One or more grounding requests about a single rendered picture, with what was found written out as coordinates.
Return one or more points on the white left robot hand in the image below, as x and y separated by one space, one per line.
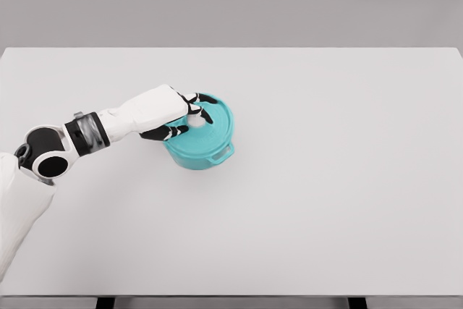
162 104

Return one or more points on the teal pot lid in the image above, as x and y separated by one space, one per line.
213 131

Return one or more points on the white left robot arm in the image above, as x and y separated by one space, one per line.
54 157

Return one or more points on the teal pot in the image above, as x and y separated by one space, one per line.
206 160

